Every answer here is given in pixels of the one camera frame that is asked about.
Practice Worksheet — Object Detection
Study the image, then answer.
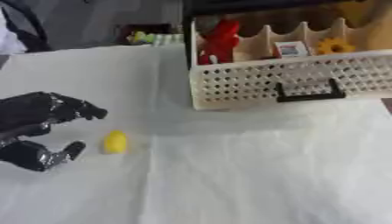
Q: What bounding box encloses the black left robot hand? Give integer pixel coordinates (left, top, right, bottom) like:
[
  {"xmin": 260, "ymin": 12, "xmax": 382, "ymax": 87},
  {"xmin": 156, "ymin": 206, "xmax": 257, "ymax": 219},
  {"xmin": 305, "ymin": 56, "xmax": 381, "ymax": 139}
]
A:
[{"xmin": 0, "ymin": 91, "xmax": 110, "ymax": 172}]

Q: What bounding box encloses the pale compartment drawer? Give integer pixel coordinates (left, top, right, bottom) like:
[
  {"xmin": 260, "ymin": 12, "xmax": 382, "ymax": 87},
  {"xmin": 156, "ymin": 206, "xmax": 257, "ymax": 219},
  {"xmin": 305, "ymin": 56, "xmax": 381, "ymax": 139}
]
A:
[{"xmin": 188, "ymin": 17, "xmax": 392, "ymax": 111}]

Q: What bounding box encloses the black chair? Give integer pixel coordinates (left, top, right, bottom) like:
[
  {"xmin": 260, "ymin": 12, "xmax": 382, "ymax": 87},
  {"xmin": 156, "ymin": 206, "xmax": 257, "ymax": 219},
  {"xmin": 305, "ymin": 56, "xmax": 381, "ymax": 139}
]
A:
[{"xmin": 0, "ymin": 0, "xmax": 53, "ymax": 53}]

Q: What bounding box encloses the yellow oval toy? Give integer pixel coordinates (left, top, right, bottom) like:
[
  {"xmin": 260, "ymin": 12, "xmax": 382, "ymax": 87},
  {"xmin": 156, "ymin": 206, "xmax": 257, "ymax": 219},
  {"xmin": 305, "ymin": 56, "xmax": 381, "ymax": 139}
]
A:
[{"xmin": 102, "ymin": 129, "xmax": 129, "ymax": 155}]

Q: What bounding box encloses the dark box with colourful items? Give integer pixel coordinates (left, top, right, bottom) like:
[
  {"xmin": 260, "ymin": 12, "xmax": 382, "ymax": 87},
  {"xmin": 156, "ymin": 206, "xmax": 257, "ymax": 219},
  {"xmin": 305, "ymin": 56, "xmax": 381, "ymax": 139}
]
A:
[{"xmin": 115, "ymin": 23, "xmax": 186, "ymax": 46}]

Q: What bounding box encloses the red soft toy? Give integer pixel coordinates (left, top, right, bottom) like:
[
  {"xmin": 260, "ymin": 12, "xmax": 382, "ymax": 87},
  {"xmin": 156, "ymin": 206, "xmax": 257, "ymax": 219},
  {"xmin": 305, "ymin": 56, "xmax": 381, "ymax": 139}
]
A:
[{"xmin": 197, "ymin": 18, "xmax": 242, "ymax": 66}]

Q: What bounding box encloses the small white printed box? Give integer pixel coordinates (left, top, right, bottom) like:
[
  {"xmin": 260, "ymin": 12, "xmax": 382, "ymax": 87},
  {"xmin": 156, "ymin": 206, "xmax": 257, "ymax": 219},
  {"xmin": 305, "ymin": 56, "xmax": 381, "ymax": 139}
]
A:
[{"xmin": 274, "ymin": 40, "xmax": 312, "ymax": 58}]

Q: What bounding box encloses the yellow flower toy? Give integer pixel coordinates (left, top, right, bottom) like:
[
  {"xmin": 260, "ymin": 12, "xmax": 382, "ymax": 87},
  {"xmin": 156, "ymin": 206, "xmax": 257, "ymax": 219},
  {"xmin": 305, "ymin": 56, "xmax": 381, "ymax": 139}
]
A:
[{"xmin": 315, "ymin": 37, "xmax": 357, "ymax": 56}]

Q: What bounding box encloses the black drawer handle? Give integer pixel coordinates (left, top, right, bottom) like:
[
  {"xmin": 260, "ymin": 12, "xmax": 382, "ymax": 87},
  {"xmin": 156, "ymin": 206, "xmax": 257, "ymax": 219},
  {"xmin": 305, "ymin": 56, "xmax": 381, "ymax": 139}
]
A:
[{"xmin": 274, "ymin": 78, "xmax": 348, "ymax": 103}]

